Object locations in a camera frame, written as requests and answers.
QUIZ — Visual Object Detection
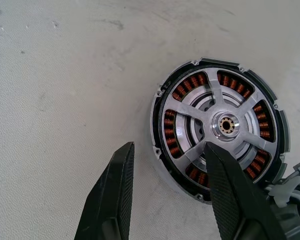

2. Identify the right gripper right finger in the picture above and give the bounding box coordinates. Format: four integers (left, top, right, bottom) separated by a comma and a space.
203, 141, 287, 240

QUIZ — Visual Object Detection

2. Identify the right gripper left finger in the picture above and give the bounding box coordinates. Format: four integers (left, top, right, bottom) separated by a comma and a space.
73, 141, 135, 240

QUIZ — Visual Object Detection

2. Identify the small silver bushing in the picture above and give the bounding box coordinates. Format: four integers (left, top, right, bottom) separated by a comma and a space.
210, 110, 241, 141

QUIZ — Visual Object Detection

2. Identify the round metal part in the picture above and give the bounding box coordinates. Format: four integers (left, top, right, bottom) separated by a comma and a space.
149, 56, 291, 206

